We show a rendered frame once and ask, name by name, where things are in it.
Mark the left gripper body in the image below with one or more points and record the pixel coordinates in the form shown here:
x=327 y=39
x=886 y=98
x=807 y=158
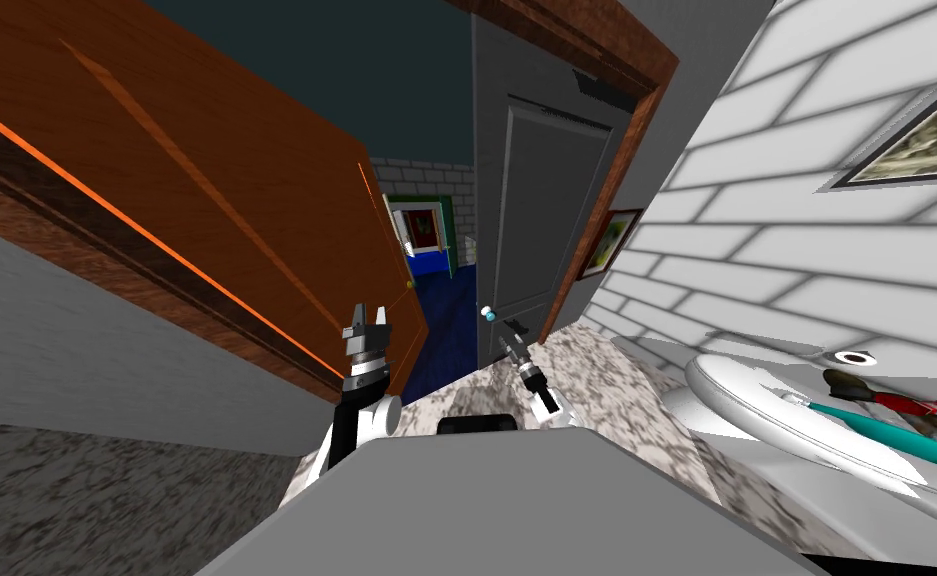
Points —
x=366 y=342

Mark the brown framed wall picture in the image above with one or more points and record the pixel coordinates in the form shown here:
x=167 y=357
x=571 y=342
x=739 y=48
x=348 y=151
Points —
x=608 y=242

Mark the red and white tube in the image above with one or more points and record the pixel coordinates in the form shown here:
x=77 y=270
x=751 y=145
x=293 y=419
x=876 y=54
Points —
x=928 y=409

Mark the white sink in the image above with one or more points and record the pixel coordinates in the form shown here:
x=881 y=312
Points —
x=744 y=404

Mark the grey door leaf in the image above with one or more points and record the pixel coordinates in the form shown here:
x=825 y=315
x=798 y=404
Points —
x=548 y=216

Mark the dark framed wall picture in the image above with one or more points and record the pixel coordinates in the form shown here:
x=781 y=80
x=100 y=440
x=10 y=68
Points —
x=928 y=136

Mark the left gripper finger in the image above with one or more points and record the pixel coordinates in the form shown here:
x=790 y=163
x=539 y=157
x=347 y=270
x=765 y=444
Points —
x=359 y=316
x=382 y=317

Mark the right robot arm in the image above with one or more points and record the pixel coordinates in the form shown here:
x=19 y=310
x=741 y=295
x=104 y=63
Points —
x=546 y=397

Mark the teal toothbrush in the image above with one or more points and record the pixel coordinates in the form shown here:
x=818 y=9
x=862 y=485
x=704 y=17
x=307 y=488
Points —
x=884 y=434

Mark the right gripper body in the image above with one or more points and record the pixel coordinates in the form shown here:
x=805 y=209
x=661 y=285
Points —
x=517 y=350

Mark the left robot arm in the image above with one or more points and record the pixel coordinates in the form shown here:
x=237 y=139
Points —
x=347 y=428

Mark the pale blue door knob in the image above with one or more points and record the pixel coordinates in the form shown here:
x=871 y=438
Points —
x=489 y=314

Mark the orange wooden door leaf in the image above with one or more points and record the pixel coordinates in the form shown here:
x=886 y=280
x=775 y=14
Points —
x=196 y=184

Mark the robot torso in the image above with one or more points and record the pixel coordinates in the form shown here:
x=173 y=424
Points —
x=508 y=504

